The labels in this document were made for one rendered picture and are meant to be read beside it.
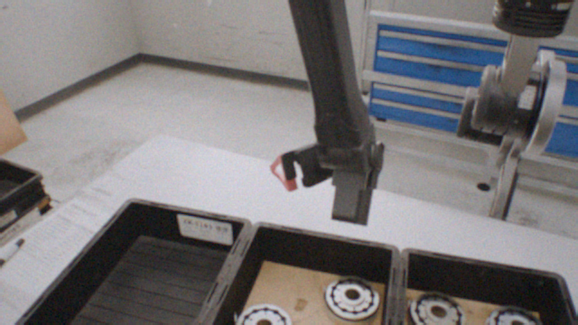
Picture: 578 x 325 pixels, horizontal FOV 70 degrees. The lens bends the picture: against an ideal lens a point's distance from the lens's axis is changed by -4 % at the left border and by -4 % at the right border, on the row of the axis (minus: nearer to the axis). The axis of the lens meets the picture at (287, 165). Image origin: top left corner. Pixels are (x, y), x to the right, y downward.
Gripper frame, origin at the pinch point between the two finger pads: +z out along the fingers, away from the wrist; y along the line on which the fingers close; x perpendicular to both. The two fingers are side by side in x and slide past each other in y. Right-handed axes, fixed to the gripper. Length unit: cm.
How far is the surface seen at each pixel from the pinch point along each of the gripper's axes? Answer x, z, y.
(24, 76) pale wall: 72, 314, -6
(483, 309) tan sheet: -37.1, -20.6, 20.7
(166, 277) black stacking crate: -18.2, 22.4, -23.5
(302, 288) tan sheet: -26.2, 3.8, -3.1
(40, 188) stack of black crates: 0, 125, -34
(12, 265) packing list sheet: -13, 65, -50
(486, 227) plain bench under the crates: -39, 0, 60
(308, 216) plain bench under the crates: -24.3, 33.4, 23.6
